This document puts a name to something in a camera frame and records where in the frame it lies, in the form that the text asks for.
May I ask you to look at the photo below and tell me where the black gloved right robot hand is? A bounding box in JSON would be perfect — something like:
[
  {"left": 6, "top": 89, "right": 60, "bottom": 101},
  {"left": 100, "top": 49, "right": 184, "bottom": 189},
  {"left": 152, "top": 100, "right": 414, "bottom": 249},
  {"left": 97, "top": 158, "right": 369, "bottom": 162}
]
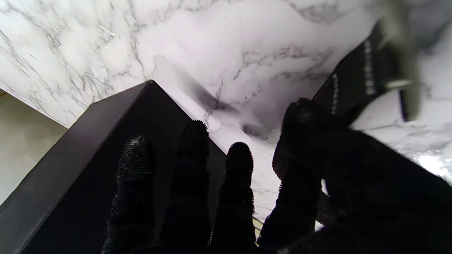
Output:
[{"left": 102, "top": 98, "right": 452, "bottom": 254}]

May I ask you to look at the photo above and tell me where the dark brown woven belt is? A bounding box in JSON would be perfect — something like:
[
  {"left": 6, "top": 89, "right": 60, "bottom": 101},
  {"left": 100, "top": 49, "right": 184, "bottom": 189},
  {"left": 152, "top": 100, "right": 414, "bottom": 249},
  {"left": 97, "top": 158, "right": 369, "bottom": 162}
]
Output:
[{"left": 313, "top": 0, "right": 424, "bottom": 126}]

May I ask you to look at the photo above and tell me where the black belt storage box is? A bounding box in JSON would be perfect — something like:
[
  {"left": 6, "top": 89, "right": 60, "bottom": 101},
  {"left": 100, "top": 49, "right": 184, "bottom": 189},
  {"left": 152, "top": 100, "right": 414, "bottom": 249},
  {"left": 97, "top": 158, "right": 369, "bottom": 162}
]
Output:
[{"left": 0, "top": 80, "right": 226, "bottom": 254}]

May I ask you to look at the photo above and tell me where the printed room backdrop cloth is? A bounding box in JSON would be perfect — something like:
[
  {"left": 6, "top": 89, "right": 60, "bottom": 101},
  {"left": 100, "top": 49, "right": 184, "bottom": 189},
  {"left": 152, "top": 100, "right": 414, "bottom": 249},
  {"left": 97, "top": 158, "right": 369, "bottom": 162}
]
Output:
[{"left": 0, "top": 90, "right": 68, "bottom": 205}]

